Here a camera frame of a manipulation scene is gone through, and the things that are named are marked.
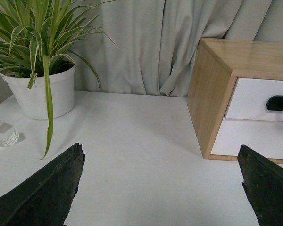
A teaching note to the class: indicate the black drawer handle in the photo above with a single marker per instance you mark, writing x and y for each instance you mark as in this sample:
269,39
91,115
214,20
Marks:
275,103

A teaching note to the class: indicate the grey fabric curtain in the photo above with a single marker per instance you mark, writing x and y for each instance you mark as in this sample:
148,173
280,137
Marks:
149,46

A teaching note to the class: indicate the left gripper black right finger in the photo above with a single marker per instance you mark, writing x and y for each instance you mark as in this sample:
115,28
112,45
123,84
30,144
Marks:
263,186

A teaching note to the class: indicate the white drawer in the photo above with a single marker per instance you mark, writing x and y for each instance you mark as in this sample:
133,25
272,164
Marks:
264,137
250,97

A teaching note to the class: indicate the white adhesive tape strip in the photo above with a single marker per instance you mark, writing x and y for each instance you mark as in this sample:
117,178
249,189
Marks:
8,136

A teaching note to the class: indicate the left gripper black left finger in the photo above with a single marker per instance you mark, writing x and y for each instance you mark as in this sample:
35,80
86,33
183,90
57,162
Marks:
45,198

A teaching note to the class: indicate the wooden drawer cabinet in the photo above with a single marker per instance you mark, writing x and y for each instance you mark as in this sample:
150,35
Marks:
218,66

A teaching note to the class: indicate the green spider plant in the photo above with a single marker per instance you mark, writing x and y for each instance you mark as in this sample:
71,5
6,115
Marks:
36,39

